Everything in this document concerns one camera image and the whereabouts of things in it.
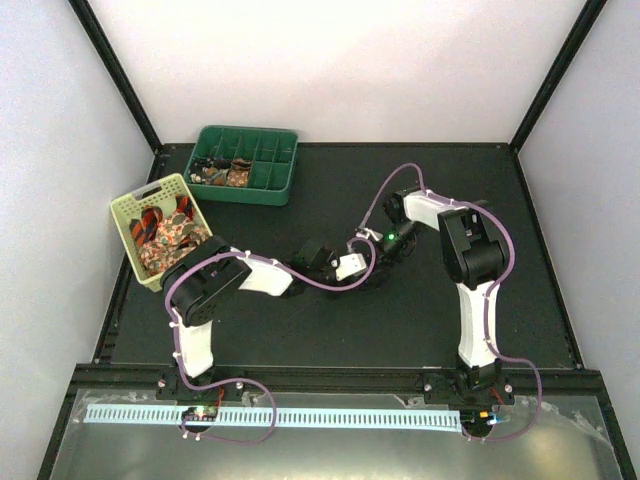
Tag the brown patterned rolled tie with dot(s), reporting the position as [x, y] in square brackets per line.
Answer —
[239, 173]

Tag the green floral patterned tie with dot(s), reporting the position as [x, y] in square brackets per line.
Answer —
[176, 237]

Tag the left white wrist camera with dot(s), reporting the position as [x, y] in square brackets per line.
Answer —
[349, 265]

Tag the green compartment tray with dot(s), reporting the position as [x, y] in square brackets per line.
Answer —
[272, 151]

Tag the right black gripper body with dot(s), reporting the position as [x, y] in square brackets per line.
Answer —
[405, 232]

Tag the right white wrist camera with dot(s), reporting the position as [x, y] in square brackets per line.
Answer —
[369, 234]

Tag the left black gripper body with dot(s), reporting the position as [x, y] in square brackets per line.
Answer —
[317, 275]

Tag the black aluminium front rail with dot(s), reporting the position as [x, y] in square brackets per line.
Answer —
[282, 379]

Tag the pale green perforated basket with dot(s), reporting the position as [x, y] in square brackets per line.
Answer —
[159, 193]

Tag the black frame post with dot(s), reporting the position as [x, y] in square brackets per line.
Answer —
[572, 44]
[99, 40]

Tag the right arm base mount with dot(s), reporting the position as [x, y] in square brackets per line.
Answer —
[482, 402]

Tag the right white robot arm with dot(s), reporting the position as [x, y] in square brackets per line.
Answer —
[475, 254]

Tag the white slotted cable duct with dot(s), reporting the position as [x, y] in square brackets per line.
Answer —
[280, 417]

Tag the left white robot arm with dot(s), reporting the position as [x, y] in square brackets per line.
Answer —
[215, 271]

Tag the right black frame post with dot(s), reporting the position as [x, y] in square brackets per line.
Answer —
[572, 44]

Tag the orange black striped tie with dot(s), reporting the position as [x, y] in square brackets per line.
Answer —
[144, 230]

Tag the black necktie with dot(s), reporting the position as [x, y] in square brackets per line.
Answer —
[376, 280]

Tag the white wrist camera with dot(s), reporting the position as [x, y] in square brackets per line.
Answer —
[369, 234]
[349, 265]

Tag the dark patterned rolled tie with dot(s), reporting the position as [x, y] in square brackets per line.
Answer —
[209, 171]

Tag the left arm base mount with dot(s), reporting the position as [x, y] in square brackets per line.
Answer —
[203, 405]

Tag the left black frame post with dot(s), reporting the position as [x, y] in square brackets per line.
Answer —
[99, 40]

